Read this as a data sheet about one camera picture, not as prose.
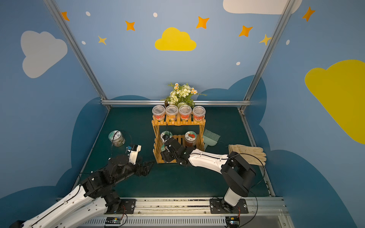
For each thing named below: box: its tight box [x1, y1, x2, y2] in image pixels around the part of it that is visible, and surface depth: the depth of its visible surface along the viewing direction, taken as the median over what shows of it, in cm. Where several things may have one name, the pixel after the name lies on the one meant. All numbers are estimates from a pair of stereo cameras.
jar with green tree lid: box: [160, 130, 173, 143], surface depth 95 cm
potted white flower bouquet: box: [160, 82, 208, 108], surface depth 88 cm
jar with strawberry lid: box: [184, 130, 198, 148], surface depth 93 cm
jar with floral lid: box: [108, 130, 126, 148], surface depth 96 cm
